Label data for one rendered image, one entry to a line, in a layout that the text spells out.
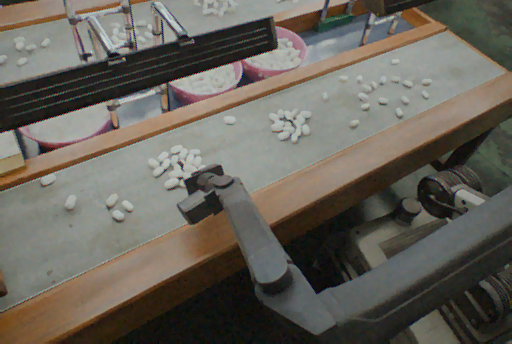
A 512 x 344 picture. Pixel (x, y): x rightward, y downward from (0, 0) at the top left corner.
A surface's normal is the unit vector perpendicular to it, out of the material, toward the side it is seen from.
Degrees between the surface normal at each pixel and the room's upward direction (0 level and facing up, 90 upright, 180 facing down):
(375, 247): 1
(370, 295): 37
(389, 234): 0
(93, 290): 0
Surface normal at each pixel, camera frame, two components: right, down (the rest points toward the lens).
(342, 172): 0.11, -0.63
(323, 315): -0.42, -0.85
